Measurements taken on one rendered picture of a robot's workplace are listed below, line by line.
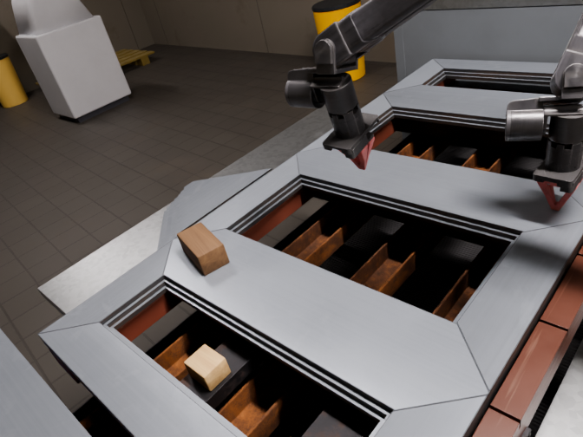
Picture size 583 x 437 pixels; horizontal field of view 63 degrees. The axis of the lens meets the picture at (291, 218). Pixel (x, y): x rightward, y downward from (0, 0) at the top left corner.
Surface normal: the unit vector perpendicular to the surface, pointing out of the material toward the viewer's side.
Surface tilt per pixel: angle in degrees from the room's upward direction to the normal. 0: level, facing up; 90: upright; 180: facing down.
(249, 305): 0
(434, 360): 0
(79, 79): 90
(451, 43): 90
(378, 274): 0
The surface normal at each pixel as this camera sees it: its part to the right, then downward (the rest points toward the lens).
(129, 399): -0.20, -0.81
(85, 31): 0.72, 0.26
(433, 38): -0.66, 0.53
